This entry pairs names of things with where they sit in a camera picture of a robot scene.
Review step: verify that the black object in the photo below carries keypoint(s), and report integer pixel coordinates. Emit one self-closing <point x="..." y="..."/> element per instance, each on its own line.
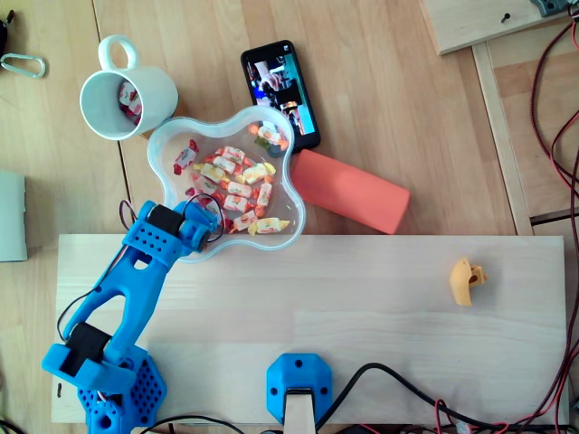
<point x="3" y="31"/>

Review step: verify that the white ceramic mug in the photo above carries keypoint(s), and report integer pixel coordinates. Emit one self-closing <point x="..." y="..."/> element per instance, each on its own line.
<point x="154" y="86"/>

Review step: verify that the wooden slat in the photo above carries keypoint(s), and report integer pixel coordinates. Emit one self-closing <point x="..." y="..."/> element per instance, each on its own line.
<point x="502" y="135"/>

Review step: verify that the red white wrapped candy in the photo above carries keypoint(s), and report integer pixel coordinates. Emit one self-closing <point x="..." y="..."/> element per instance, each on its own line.
<point x="227" y="222"/>
<point x="192" y="192"/>
<point x="126" y="92"/>
<point x="135" y="113"/>
<point x="184" y="157"/>

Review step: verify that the blue 3D-printed robot arm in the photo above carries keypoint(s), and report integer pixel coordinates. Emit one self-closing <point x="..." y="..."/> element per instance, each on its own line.
<point x="135" y="280"/>

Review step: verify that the wooden post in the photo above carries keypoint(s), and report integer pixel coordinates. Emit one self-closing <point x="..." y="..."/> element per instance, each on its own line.
<point x="299" y="413"/>

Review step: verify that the light wooden base board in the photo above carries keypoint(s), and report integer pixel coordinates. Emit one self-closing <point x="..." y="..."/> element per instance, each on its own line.
<point x="316" y="294"/>

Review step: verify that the green gummy candy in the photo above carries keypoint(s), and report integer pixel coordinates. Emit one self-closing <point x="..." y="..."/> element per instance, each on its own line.
<point x="262" y="143"/>

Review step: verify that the yellow white wrapped candy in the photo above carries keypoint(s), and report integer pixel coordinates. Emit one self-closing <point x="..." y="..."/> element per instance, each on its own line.
<point x="210" y="172"/>
<point x="269" y="225"/>
<point x="257" y="172"/>

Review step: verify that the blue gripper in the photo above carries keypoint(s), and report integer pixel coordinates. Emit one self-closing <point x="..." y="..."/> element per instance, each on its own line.
<point x="209" y="222"/>

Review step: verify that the grey flat device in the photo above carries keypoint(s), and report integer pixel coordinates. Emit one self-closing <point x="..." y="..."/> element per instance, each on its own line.
<point x="11" y="217"/>

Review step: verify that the blue post base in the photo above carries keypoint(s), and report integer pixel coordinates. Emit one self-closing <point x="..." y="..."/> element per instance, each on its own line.
<point x="276" y="384"/>

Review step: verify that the grey metal clamp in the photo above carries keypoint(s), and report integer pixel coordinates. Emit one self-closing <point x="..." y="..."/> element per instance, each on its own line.
<point x="549" y="6"/>

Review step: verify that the silver carabiner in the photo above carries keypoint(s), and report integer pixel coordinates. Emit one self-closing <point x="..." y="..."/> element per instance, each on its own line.
<point x="41" y="63"/>

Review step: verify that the black smartphone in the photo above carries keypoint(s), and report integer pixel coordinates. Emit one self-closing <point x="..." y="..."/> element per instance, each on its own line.
<point x="280" y="68"/>

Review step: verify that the yellow 3D-printed part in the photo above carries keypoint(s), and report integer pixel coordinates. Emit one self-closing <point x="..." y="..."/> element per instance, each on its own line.
<point x="463" y="282"/>

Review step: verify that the clear Haribo candy tub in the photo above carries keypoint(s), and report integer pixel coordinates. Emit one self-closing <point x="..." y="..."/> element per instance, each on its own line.
<point x="271" y="244"/>

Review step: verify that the orange cylindrical case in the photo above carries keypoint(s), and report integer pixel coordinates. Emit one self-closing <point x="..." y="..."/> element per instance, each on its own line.
<point x="353" y="192"/>

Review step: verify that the orange white wrapped candy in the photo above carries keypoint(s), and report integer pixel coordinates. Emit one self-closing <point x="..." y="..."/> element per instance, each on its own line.
<point x="246" y="220"/>
<point x="233" y="153"/>
<point x="264" y="193"/>
<point x="267" y="133"/>
<point x="205" y="185"/>
<point x="222" y="164"/>
<point x="239" y="189"/>
<point x="235" y="203"/>

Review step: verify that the plywood board with screw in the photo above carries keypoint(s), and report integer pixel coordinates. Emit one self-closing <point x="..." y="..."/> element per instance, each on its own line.
<point x="475" y="22"/>

